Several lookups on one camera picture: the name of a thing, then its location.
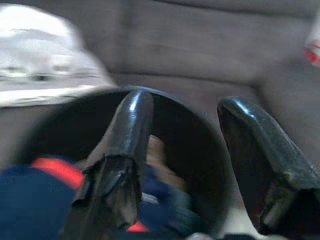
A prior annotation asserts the grey open-eyed Totoro plush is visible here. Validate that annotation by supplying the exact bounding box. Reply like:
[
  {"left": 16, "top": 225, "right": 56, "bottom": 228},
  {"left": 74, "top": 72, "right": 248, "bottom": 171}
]
[{"left": 0, "top": 3, "right": 116, "bottom": 106}]

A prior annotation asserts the brown garment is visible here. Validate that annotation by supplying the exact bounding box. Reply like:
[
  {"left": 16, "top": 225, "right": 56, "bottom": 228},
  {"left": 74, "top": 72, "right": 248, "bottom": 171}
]
[{"left": 147, "top": 134, "right": 186, "bottom": 186}]

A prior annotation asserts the black plastic bucket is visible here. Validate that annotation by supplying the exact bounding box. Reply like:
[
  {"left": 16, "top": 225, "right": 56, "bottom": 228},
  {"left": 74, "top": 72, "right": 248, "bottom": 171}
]
[{"left": 14, "top": 86, "right": 241, "bottom": 240}]

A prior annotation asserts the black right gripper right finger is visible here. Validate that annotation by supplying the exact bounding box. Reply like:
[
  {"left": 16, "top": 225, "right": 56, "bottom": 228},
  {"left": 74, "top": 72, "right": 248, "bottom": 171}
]
[{"left": 216, "top": 96, "right": 320, "bottom": 236}]

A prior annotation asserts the navy garment with red stripes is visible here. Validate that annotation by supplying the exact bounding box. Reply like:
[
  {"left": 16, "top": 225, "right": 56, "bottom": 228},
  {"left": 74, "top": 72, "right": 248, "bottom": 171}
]
[{"left": 0, "top": 157, "right": 201, "bottom": 240}]

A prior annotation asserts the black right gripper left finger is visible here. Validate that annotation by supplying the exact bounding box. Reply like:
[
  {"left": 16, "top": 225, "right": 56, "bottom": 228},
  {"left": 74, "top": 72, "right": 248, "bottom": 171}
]
[{"left": 62, "top": 88, "right": 155, "bottom": 240}]

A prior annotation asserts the dark grey sofa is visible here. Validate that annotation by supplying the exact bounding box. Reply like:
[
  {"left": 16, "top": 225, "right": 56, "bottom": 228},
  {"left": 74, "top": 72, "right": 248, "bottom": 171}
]
[{"left": 0, "top": 0, "right": 320, "bottom": 226}]

